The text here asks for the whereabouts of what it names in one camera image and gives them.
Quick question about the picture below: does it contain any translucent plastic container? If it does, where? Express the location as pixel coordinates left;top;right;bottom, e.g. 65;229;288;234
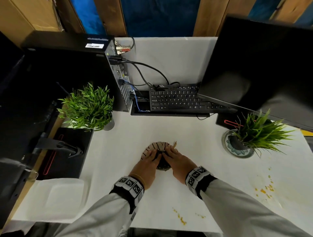
30;178;87;221

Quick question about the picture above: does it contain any person's left hand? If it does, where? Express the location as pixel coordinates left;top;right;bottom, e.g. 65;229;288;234
129;149;162;190

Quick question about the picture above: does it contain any silver security lock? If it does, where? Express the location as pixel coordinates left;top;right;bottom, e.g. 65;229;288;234
115;41;131;55

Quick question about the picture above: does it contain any blue network cable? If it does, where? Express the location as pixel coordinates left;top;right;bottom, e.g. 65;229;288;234
125;82;150;113

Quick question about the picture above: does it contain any black monitor with white label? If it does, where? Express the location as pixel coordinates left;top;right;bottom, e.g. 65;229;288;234
0;32;95;223

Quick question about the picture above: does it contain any person's right forearm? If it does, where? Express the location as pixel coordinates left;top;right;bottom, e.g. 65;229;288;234
200;179;311;237

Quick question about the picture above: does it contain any person's right hand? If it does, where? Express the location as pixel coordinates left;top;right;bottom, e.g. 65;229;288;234
162;146;197;185

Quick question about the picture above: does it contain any marker wristband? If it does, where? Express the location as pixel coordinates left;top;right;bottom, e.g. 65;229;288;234
109;176;145;214
185;166;217;200

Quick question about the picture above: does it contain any black monitor with red-striped stand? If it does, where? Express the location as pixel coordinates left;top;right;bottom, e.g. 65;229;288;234
198;16;313;132

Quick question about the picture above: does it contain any person's left forearm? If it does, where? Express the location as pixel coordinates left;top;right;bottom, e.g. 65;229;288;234
55;193;132;237

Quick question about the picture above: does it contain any gold bracelet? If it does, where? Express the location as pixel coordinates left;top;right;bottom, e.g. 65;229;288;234
129;174;146;190

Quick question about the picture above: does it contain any bushy green plant grey pot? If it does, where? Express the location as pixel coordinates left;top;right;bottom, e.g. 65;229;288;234
57;83;115;132

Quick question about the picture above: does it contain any left marker wristband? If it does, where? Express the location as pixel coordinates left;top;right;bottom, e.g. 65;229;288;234
109;176;145;214

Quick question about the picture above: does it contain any brown cardboard box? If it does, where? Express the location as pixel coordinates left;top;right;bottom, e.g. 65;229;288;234
0;0;64;47

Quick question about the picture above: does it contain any black desktop computer tower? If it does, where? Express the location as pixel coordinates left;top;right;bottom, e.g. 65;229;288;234
22;30;134;113

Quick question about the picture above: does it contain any right marker wristband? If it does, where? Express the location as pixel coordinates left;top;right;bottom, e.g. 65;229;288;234
185;166;217;200

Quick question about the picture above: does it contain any patterned round saucer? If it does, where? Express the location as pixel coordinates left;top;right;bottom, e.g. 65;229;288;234
222;129;255;159

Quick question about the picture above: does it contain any white partition panel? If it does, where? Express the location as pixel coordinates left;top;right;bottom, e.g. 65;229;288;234
115;37;218;92

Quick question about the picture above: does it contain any thick black computer cable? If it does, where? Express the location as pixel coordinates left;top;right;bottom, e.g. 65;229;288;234
109;56;171;87

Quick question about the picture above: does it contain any black keyboard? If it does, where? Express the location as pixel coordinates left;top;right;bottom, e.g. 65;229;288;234
149;84;238;113

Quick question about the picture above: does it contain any grassy green plant dark pot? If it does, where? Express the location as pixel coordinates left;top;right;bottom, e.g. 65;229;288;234
229;109;295;157

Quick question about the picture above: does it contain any yellow and green cleaning cloth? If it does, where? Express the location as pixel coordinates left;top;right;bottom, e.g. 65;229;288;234
142;141;178;171

